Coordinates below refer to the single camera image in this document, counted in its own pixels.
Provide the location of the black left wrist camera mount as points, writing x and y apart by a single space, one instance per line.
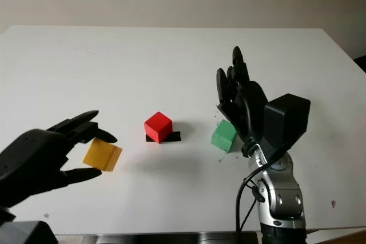
28 232

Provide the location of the green wooden block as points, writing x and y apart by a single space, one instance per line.
223 138

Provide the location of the yellow wooden block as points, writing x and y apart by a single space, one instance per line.
101 154

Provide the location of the red wooden block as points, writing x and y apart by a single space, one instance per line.
157 127

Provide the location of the black tape strip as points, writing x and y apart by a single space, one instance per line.
176 136

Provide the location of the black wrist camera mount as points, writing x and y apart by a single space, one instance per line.
286 121
28 232

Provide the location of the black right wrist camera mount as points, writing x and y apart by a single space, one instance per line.
286 121

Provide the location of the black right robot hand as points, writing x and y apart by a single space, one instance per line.
253 104

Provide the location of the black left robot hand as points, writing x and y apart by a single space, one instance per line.
31 164

